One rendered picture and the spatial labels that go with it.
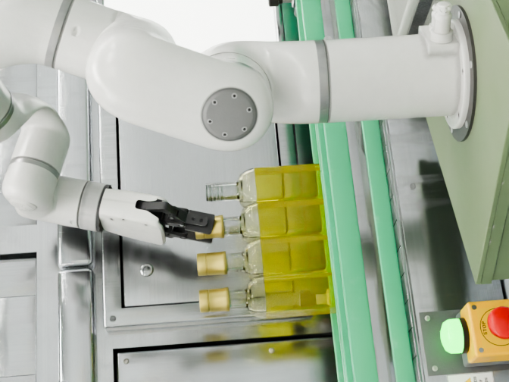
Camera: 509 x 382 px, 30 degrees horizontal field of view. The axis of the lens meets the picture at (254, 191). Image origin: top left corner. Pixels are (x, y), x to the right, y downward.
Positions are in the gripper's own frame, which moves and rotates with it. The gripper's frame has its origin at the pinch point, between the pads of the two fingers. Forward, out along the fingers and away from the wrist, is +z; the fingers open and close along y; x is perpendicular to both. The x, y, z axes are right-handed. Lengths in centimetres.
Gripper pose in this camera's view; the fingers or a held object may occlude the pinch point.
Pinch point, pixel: (201, 227)
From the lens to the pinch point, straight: 145.9
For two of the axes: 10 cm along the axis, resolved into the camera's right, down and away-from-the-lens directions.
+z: 9.8, 1.9, -0.5
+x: 1.9, -9.1, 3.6
